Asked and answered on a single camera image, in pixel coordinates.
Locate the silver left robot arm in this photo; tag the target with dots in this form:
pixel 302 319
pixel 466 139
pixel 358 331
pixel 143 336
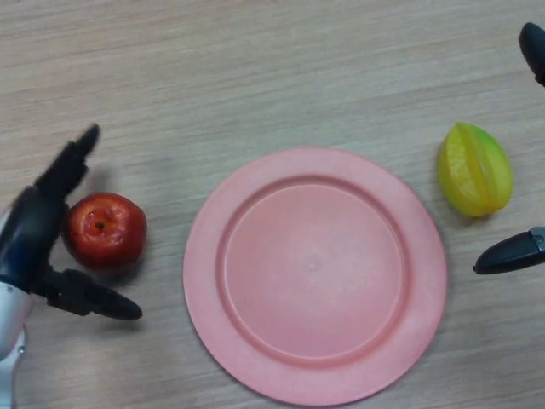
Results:
pixel 10 328

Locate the red apple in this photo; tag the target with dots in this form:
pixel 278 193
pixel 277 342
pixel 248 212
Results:
pixel 106 230

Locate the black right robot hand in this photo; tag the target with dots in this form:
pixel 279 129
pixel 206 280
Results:
pixel 506 255

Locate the yellow green starfruit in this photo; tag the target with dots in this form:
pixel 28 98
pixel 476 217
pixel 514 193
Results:
pixel 474 170

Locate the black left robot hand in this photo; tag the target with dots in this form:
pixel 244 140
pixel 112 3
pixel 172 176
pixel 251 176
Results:
pixel 38 221

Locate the pink round plate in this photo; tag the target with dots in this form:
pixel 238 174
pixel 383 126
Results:
pixel 315 274

